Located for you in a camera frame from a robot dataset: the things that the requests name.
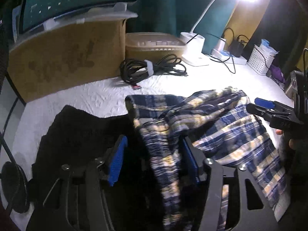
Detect steel tumbler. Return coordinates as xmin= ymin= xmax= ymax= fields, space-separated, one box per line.
xmin=285 ymin=77 xmax=297 ymax=99

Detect teal curtain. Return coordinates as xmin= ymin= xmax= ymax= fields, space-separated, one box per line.
xmin=130 ymin=0 xmax=239 ymax=51

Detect black cable bundle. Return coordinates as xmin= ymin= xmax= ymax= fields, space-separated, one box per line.
xmin=120 ymin=54 xmax=188 ymax=90

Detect brown lidded food container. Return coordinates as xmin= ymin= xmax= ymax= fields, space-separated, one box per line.
xmin=125 ymin=32 xmax=187 ymax=59

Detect white power strip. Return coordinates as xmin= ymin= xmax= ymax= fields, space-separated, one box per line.
xmin=210 ymin=48 xmax=248 ymax=65

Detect black charger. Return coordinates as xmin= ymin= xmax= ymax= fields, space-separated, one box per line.
xmin=230 ymin=40 xmax=244 ymax=57

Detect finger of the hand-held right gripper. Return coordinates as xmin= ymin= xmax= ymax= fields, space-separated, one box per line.
xmin=246 ymin=103 xmax=302 ymax=128
xmin=254 ymin=97 xmax=293 ymax=113

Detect person's right hand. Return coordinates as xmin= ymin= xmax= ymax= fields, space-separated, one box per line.
xmin=275 ymin=129 xmax=308 ymax=164

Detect white slatted basket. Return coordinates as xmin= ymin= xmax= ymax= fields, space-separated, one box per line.
xmin=247 ymin=44 xmax=275 ymax=75

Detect black round pop filter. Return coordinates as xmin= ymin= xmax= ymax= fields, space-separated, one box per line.
xmin=0 ymin=130 xmax=31 ymax=213

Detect cardboard box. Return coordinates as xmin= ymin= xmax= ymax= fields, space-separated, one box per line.
xmin=7 ymin=12 xmax=139 ymax=103

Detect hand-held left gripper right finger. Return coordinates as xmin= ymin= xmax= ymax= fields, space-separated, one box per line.
xmin=180 ymin=137 xmax=280 ymax=231

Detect white desk lamp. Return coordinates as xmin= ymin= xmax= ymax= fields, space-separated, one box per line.
xmin=180 ymin=0 xmax=267 ymax=66

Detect person's right forearm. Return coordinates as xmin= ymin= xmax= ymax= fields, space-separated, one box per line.
xmin=280 ymin=159 xmax=308 ymax=224

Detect computer monitor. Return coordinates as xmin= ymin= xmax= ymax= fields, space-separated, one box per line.
xmin=18 ymin=0 xmax=137 ymax=35

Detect purple cloth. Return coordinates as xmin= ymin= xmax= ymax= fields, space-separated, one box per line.
xmin=269 ymin=65 xmax=287 ymax=83

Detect blue plastic bag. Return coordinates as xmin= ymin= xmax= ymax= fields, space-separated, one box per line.
xmin=260 ymin=38 xmax=280 ymax=56

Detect plaid pants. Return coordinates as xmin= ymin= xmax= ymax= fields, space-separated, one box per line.
xmin=126 ymin=87 xmax=288 ymax=231

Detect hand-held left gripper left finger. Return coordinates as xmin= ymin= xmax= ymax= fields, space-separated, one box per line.
xmin=42 ymin=135 xmax=128 ymax=231

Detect yellow curtain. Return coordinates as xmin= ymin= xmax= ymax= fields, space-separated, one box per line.
xmin=226 ymin=0 xmax=277 ymax=51

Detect black cloth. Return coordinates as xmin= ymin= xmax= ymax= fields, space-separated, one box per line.
xmin=25 ymin=105 xmax=154 ymax=231

